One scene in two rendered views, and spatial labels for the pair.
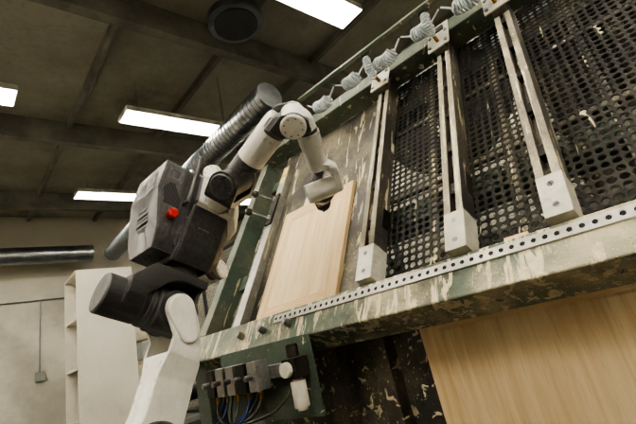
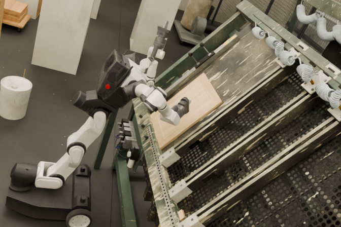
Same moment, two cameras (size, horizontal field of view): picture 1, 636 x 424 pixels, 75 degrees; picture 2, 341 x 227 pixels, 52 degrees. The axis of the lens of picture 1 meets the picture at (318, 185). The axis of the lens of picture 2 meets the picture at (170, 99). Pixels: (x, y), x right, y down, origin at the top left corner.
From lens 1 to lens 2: 1.86 m
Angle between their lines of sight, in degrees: 53
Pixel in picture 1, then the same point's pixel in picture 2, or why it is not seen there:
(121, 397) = (162, 23)
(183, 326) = (97, 123)
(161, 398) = (83, 137)
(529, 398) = not seen: outside the picture
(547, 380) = not seen: outside the picture
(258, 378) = (125, 144)
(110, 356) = not seen: outside the picture
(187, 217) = (114, 89)
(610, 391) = not seen: outside the picture
